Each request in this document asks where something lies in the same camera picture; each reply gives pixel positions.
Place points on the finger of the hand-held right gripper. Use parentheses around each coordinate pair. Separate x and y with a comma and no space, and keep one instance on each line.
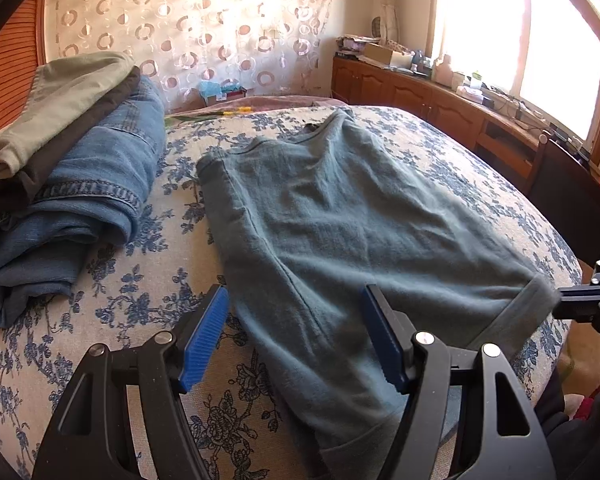
(577,301)

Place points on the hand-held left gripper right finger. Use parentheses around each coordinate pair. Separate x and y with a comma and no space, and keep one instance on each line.
(385,340)

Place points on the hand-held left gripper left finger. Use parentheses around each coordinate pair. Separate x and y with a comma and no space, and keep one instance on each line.
(202,340)

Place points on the teal-grey shirt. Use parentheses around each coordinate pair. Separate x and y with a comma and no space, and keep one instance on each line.
(330,220)

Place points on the bed with floral sheet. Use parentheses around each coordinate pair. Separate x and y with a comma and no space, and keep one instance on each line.
(130,270)

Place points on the dark chair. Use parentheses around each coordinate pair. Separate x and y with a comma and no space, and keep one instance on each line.
(565,200)

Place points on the person's dark clothing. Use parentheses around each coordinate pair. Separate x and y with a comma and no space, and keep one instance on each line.
(595,440)

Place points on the folded blue jeans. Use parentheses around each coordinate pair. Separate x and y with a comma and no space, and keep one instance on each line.
(95,182)

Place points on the white tissue box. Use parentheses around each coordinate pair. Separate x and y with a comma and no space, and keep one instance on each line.
(472,94)

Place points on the small green-capped bottle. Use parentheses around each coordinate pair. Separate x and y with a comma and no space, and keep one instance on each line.
(475,82)

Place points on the wooden sideboard cabinet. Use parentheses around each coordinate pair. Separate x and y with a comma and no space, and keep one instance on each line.
(405,95)

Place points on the cardboard box with teal contents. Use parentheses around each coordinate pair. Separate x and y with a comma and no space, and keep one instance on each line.
(222,94)

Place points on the colourful flower blanket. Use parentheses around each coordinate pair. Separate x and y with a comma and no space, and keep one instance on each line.
(280,102)

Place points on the flat cardboard box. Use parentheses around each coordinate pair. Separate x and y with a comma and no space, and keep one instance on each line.
(386,56)

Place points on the stack of papers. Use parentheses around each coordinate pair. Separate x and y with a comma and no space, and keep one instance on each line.
(352,46)

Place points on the window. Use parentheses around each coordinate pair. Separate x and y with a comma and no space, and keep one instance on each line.
(480,20)

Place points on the circle-patterned sheer curtain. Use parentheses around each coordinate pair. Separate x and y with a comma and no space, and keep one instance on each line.
(180,20)

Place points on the wooden slatted wardrobe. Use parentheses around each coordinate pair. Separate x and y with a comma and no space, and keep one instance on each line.
(10,70)

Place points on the beige window curtain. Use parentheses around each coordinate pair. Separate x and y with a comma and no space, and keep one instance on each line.
(387,0)

